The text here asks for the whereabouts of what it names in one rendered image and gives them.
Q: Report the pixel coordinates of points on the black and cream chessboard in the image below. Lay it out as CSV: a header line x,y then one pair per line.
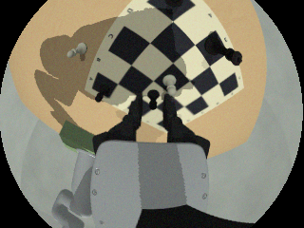
x,y
151,39

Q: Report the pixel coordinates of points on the white pawn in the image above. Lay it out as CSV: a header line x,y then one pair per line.
x,y
169,81
81,48

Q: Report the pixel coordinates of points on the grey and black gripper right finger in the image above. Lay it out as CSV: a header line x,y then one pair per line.
x,y
179,132

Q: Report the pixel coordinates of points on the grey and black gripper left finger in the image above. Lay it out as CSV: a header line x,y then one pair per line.
x,y
126,129

